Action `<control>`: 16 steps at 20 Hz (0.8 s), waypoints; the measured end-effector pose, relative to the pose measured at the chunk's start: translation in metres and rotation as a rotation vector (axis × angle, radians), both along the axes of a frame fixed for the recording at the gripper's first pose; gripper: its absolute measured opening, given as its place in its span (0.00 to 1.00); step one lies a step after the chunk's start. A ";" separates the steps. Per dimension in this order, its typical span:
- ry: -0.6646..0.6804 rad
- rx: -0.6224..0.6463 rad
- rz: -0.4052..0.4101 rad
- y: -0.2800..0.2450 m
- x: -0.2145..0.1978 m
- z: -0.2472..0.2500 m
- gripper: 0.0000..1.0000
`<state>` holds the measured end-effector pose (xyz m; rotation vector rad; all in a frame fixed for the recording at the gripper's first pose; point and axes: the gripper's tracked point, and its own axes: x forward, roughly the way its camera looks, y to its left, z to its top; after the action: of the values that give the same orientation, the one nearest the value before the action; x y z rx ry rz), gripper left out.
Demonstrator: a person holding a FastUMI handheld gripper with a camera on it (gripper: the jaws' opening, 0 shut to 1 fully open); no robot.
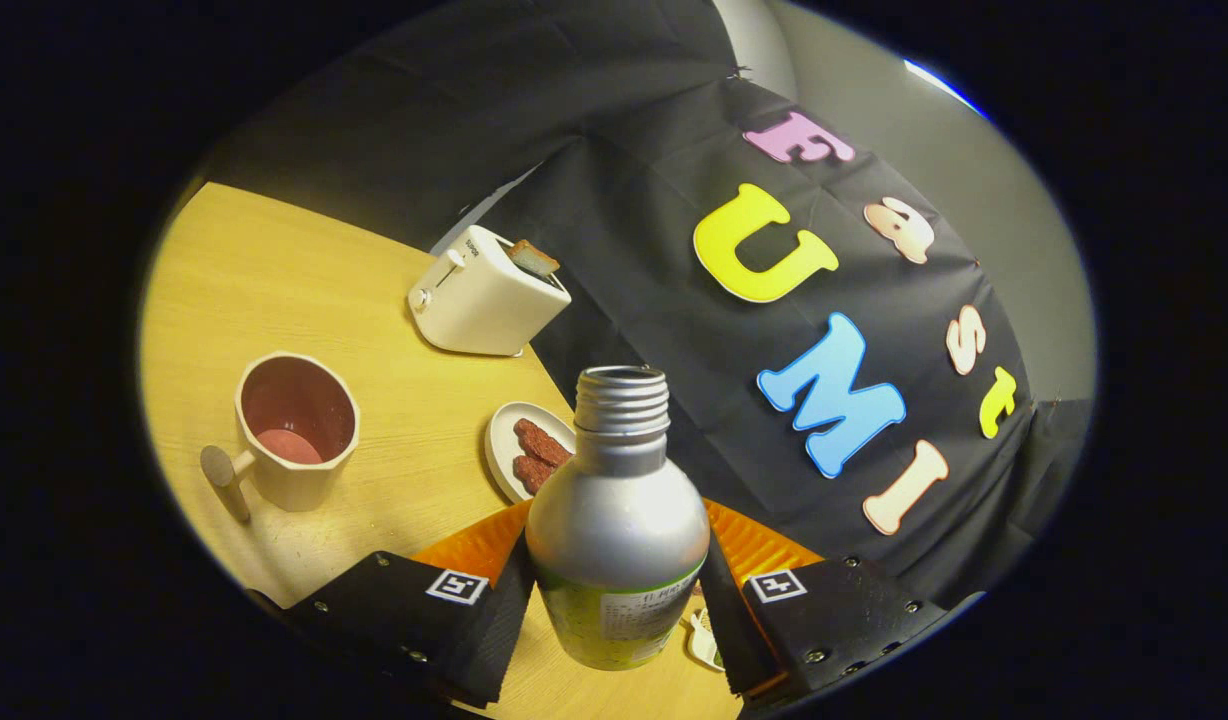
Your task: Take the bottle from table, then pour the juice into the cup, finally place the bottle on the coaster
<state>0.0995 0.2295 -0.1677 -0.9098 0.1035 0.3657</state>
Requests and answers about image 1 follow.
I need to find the silver juice bottle green label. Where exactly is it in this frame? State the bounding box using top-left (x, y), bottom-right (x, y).
top-left (525, 365), bottom-right (712, 671)

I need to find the beige cup with round handle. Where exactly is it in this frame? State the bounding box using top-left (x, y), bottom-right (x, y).
top-left (200, 351), bottom-right (361, 523)

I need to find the white oval plate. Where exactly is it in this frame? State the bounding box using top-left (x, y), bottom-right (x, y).
top-left (484, 401), bottom-right (578, 504)

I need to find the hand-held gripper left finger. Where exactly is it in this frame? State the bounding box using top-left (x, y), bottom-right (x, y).
top-left (249, 498), bottom-right (537, 709)

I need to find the toast slice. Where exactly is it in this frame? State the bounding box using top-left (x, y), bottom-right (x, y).
top-left (505, 239), bottom-right (561, 278)

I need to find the white divided snack dish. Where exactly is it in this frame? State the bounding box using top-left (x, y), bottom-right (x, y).
top-left (686, 605), bottom-right (725, 671)

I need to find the wooden table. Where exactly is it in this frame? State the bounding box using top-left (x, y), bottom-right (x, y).
top-left (139, 182), bottom-right (745, 720)

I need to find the white toaster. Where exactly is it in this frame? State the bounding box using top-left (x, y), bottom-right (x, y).
top-left (407, 224), bottom-right (572, 358)

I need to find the brown meat slice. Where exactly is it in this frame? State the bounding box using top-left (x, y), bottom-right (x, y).
top-left (513, 418), bottom-right (573, 468)
top-left (512, 454), bottom-right (557, 496)

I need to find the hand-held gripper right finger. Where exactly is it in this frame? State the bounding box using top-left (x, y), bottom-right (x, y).
top-left (696, 498), bottom-right (985, 711)

